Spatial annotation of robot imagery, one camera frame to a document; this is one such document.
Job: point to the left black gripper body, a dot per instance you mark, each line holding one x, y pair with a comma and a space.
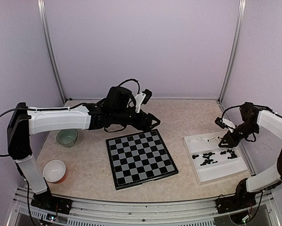
138, 123

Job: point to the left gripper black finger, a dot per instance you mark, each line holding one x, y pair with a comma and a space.
154, 121
147, 127

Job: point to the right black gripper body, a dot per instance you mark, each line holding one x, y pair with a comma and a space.
238, 139

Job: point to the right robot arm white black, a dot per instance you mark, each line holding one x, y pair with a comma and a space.
260, 134

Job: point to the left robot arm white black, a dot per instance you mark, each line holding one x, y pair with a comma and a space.
119, 107

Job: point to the black chess pieces right cluster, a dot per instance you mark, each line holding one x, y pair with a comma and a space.
231, 154

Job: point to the black chess pieces cluster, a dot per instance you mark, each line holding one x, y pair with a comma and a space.
208, 159
231, 154

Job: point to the black grey chess board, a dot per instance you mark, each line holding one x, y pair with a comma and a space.
139, 158

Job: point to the white plastic tray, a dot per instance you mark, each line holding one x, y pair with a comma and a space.
225, 168

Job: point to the green glass bowl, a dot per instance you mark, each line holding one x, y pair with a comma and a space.
67, 137

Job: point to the white orange bowl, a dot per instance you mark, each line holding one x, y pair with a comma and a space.
54, 171

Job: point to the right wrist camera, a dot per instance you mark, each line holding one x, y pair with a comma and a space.
225, 124

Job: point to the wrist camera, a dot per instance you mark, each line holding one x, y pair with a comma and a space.
141, 99
225, 124

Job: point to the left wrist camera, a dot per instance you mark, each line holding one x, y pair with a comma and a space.
141, 99

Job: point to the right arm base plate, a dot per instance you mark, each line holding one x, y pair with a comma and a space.
232, 203

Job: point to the aluminium front rail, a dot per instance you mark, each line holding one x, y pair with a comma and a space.
88, 212

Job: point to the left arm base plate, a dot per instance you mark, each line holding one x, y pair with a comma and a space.
52, 203

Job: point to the right aluminium frame post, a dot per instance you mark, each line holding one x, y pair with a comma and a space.
234, 50

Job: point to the aluminium frame post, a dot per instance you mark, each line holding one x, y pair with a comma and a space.
50, 51
234, 50

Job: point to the left aluminium frame post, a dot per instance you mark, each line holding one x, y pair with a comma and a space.
50, 51

